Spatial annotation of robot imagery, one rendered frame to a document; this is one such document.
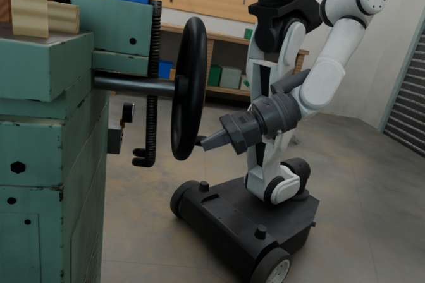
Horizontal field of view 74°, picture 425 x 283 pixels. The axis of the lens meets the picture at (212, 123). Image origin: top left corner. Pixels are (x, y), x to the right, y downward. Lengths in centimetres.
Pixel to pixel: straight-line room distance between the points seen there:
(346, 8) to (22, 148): 68
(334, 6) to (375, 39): 382
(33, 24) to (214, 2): 353
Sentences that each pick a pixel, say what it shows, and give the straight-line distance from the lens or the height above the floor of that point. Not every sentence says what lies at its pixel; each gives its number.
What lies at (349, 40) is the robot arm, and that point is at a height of 96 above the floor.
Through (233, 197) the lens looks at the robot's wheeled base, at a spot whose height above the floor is 17.
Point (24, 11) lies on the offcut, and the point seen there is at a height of 93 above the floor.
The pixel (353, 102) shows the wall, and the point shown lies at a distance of 463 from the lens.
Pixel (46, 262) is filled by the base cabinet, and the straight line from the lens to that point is 52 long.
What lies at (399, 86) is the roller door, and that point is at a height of 61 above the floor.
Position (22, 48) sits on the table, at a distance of 34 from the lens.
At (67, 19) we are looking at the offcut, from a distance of 47.
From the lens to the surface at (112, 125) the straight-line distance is 89.
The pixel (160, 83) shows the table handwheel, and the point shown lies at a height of 82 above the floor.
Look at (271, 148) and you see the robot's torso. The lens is 116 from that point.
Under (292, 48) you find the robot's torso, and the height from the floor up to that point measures 92.
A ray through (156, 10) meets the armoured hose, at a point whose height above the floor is 95.
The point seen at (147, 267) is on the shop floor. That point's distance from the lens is 129.
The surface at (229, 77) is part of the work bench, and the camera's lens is 349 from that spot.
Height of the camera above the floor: 95
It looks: 19 degrees down
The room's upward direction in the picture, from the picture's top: 10 degrees clockwise
